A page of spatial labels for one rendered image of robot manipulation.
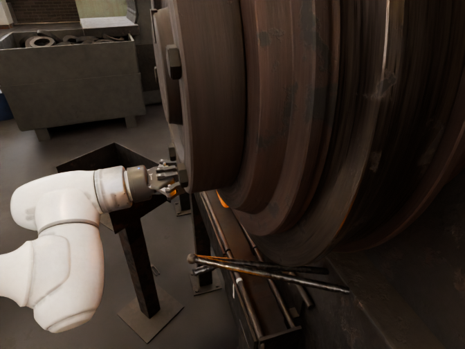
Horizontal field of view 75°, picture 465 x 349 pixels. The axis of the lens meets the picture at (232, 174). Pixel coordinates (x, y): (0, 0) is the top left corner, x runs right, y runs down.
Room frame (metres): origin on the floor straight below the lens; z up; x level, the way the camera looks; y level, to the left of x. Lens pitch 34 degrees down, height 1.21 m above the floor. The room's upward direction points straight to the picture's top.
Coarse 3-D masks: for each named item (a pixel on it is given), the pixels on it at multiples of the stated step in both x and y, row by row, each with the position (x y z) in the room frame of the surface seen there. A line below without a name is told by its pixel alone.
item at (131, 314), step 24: (72, 168) 0.80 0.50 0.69; (96, 168) 0.86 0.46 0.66; (120, 216) 0.63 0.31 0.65; (120, 240) 0.74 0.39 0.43; (144, 240) 0.75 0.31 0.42; (144, 264) 0.74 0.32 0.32; (144, 288) 0.72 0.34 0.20; (120, 312) 0.74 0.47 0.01; (144, 312) 0.73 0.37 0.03; (168, 312) 0.74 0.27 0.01; (144, 336) 0.64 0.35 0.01
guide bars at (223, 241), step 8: (208, 200) 0.64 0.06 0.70; (208, 208) 0.61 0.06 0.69; (216, 216) 0.57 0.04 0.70; (216, 224) 0.53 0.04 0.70; (224, 240) 0.48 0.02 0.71; (224, 248) 0.46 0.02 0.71; (232, 256) 0.43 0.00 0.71; (232, 272) 0.40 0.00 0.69; (240, 280) 0.37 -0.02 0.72; (240, 288) 0.35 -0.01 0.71; (248, 296) 0.34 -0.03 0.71; (248, 304) 0.32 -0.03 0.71; (248, 312) 0.31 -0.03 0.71; (256, 320) 0.29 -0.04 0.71; (256, 328) 0.28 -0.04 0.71; (256, 336) 0.27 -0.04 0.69; (264, 344) 0.25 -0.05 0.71
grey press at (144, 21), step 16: (128, 0) 3.44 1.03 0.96; (144, 0) 3.13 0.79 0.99; (128, 16) 3.46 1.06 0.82; (144, 16) 3.12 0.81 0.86; (96, 32) 2.86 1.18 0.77; (112, 32) 2.92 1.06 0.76; (128, 32) 2.98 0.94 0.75; (144, 32) 3.11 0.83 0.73; (144, 48) 3.09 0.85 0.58; (144, 64) 3.08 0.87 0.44; (144, 80) 3.07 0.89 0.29; (144, 96) 3.07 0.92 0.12; (160, 96) 3.14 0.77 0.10
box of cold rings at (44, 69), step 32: (32, 32) 3.07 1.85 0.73; (64, 32) 3.16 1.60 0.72; (0, 64) 2.27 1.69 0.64; (32, 64) 2.34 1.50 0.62; (64, 64) 2.42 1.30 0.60; (96, 64) 2.50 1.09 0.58; (128, 64) 2.59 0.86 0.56; (32, 96) 2.32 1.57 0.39; (64, 96) 2.40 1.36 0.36; (96, 96) 2.48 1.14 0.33; (128, 96) 2.57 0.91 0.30; (32, 128) 2.29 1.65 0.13; (128, 128) 2.56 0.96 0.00
